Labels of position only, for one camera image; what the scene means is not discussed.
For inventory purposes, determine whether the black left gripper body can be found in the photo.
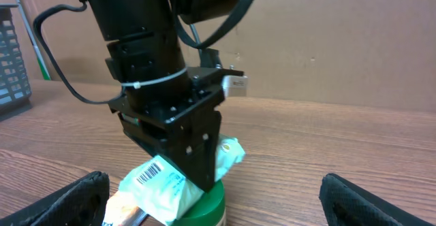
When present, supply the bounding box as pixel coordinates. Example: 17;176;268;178
108;67;244;171

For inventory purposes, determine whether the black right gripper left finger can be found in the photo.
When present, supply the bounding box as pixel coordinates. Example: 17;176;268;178
1;171;110;226

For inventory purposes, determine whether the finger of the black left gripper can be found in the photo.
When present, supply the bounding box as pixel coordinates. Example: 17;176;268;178
181;110;221;192

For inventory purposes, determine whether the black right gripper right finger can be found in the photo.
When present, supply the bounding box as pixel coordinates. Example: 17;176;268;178
319;173;433;226

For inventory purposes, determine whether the orange snack packet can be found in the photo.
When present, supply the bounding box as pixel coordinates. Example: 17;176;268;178
102;191;148;226

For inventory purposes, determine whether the mint green tissue packet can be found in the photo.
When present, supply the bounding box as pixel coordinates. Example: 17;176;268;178
119;135;245;226

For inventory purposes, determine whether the green lid jar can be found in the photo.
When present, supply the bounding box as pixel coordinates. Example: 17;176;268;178
172;180;227;226

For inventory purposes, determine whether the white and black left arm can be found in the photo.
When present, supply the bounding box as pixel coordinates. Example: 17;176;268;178
80;0;253;191

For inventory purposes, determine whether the dark grey plastic basket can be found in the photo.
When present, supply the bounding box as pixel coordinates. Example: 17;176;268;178
1;3;32;121

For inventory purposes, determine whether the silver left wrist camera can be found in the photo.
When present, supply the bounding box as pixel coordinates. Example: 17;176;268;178
221;76;248;97

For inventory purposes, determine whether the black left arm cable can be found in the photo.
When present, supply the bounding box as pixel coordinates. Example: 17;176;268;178
33;3;125;105

